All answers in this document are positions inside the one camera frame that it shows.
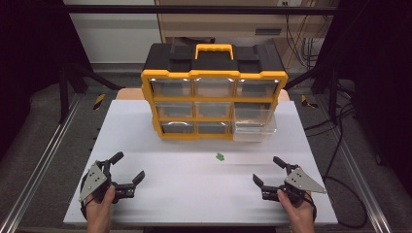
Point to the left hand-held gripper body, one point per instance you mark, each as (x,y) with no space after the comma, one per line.
(94,180)

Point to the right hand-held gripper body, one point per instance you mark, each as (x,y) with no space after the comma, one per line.
(301,183)

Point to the clear plastic drawer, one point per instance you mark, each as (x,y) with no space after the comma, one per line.
(256,129)

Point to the small green plastic piece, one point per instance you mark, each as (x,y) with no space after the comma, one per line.
(220,157)

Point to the yellow black drawer organizer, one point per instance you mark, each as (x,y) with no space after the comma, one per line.
(168,58)

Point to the person's left hand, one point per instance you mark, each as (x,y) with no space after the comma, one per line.
(100,208)

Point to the person's right hand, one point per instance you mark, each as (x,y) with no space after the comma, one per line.
(298,212)

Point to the white foam board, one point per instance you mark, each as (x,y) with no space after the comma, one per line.
(181,194)

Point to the yellow black hazard tape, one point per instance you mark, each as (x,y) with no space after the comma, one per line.
(307,102)
(99,101)

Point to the black metal stand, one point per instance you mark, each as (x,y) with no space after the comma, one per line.
(333,93)
(64,93)

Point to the set of clear closed drawers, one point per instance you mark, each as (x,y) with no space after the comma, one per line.
(171,87)

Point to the black curtain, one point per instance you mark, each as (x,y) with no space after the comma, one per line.
(382,81)
(29,64)

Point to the beige cabinet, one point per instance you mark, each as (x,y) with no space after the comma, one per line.
(210,26)

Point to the black horizontal bar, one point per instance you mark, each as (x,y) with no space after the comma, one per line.
(194,9)

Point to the aluminium floor rail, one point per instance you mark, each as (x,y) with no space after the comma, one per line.
(359,181)
(42,161)

